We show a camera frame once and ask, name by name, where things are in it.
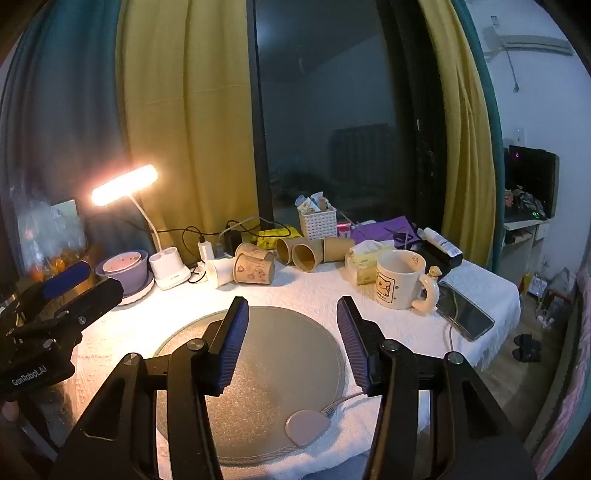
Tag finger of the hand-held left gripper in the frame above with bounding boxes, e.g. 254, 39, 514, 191
9, 279, 124, 352
9, 261, 92, 319

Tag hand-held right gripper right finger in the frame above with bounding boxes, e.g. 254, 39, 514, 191
336, 296, 539, 480

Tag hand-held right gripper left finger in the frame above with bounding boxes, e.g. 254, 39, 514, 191
48, 296, 250, 480

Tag white cup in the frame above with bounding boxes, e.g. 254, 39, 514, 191
204, 258, 238, 289

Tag printed brown paper cup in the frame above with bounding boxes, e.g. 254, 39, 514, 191
232, 254, 276, 285
235, 242, 274, 262

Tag plain brown paper cup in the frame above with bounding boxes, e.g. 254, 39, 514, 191
276, 237, 306, 267
291, 242, 325, 272
322, 236, 356, 264

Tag pink inner bowl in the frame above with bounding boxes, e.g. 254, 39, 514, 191
102, 251, 142, 274

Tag purple bowl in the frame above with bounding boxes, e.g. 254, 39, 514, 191
95, 250, 149, 294

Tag white round plate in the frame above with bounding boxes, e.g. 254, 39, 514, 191
99, 270, 154, 306

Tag clear plastic container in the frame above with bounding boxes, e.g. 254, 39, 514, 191
16, 198, 89, 280

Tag round grey mat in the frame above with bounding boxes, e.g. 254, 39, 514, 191
152, 305, 347, 468

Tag white textured tablecloth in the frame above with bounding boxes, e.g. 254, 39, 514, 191
65, 258, 522, 480

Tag white bear print mug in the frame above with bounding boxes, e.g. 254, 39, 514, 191
375, 251, 441, 317

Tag yellow tissue pack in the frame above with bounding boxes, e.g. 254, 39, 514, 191
345, 240, 398, 286

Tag pink teardrop controller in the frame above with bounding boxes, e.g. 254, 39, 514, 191
285, 409, 332, 448

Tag white desk lamp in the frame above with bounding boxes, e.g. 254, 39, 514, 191
91, 165, 191, 291

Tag black smartphone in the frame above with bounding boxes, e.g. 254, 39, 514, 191
434, 281, 496, 343

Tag black box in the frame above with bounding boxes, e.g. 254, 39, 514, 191
408, 240, 464, 280

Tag yellow packet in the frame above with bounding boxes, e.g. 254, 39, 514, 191
257, 226, 304, 248

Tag white woven basket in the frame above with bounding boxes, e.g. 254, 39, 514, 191
298, 204, 338, 241

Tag white tube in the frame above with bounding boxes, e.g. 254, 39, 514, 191
422, 227, 463, 257

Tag sachets in basket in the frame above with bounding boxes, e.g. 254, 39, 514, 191
295, 191, 335, 215

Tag yellow curtain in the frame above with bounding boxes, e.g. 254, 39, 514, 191
417, 0, 498, 269
115, 0, 260, 243

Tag white television stand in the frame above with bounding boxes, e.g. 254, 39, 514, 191
503, 216, 551, 260

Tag pink patterned blanket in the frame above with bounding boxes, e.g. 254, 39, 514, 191
530, 272, 591, 480

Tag dark glass window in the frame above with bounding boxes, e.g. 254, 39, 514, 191
252, 0, 445, 232

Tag black television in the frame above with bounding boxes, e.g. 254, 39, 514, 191
507, 145, 560, 219

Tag white air conditioner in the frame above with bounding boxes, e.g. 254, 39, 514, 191
482, 25, 574, 59

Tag white controller cable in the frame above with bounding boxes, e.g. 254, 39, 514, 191
322, 391, 366, 412

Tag grey phone cable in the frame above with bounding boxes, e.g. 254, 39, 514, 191
444, 295, 459, 357

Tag black power cable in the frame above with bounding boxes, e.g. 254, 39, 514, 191
157, 220, 228, 260

